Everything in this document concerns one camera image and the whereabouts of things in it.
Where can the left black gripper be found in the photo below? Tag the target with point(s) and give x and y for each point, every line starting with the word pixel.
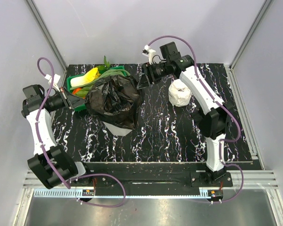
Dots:
pixel 69 99

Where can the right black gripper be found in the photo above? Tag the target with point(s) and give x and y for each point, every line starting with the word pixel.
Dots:
pixel 145 79

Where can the white translucent trash bin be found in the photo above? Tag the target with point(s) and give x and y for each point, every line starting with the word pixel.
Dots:
pixel 117 131

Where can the black trash bag roll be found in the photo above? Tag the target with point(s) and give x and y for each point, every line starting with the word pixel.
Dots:
pixel 197 115

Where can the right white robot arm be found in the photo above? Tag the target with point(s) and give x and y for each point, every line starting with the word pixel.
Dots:
pixel 212 118

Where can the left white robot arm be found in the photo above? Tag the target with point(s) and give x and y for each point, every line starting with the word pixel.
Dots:
pixel 50 163

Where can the orange toy carrot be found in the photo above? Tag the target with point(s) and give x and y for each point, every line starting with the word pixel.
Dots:
pixel 76 90

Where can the green plastic basket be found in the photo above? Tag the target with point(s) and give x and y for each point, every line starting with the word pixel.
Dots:
pixel 69 86

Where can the white toy radish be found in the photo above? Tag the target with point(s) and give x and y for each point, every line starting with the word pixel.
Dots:
pixel 79 81

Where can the green coiled bean bundle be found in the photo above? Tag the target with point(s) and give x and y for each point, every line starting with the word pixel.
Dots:
pixel 110 73

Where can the yellow toy vegetable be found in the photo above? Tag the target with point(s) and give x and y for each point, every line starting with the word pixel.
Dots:
pixel 91 75

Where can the green leafy toy plant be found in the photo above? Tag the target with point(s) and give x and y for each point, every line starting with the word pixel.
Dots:
pixel 105 66

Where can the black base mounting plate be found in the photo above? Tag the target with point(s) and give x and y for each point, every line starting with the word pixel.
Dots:
pixel 195 174

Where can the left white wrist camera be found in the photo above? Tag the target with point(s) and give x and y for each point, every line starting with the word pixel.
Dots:
pixel 55 79

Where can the left aluminium frame post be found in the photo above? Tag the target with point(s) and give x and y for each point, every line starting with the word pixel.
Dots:
pixel 45 31

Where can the aluminium frame post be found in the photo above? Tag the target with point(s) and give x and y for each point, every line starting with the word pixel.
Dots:
pixel 254 26
pixel 45 31

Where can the white slotted cable duct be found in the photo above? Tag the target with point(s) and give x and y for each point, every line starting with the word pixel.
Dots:
pixel 90 193

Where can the aluminium front rail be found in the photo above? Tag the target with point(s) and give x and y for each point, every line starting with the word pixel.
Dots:
pixel 253 179

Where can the right aluminium frame post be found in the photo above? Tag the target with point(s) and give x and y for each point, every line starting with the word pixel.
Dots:
pixel 254 26

